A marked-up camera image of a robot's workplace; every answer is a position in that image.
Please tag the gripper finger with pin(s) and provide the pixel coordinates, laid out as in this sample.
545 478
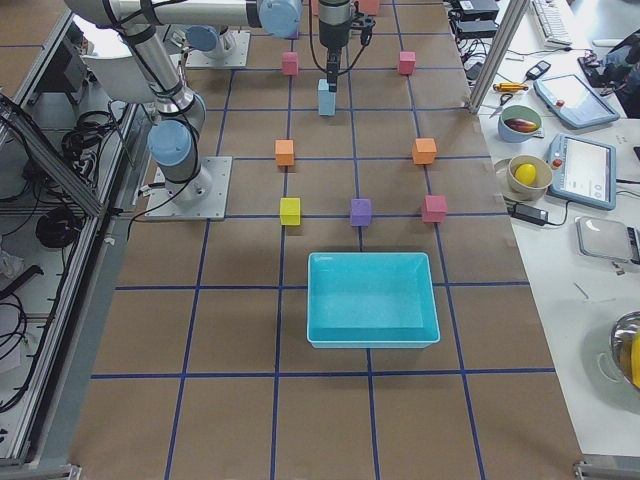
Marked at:
332 79

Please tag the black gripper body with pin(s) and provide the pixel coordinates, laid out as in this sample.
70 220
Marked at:
332 34

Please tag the light blue block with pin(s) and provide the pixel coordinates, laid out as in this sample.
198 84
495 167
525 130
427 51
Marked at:
324 92
327 106

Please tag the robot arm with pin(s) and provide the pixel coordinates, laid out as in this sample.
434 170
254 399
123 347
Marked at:
173 141
208 29

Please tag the pink block near base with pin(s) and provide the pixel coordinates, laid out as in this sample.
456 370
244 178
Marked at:
290 63

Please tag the pink block left far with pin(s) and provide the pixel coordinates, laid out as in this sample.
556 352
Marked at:
406 62

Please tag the orange block near base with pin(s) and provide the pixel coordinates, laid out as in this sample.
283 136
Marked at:
284 152

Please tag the orange block far row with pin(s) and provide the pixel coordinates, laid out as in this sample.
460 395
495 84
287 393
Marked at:
424 151

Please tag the yellow foam block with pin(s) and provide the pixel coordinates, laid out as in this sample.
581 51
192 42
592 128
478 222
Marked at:
290 211

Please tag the purple block right side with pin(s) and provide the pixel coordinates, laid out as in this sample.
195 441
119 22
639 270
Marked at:
360 212

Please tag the pink block right far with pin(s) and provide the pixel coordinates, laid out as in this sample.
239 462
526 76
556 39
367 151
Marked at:
434 209

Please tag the scissors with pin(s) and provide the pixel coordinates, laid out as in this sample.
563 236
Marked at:
503 100

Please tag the orange yellow tool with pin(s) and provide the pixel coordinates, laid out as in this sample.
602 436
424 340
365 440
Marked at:
509 87

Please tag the green bowl with fruit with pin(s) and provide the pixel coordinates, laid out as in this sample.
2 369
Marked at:
518 123

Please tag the beige bowl with lemon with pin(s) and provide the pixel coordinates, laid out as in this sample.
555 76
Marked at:
528 177

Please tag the cyan plastic bin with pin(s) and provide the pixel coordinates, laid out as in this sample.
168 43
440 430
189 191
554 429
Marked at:
371 300

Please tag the black power adapter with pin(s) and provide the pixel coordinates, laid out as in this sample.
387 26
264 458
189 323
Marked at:
528 214

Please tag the teach pendant far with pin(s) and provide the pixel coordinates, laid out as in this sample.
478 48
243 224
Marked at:
574 102

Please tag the teach pendant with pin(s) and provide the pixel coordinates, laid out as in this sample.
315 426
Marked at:
574 102
584 171

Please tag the teach pendant near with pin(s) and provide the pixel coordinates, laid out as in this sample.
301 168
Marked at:
584 171

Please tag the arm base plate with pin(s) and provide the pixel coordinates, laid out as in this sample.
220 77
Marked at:
235 50
204 198

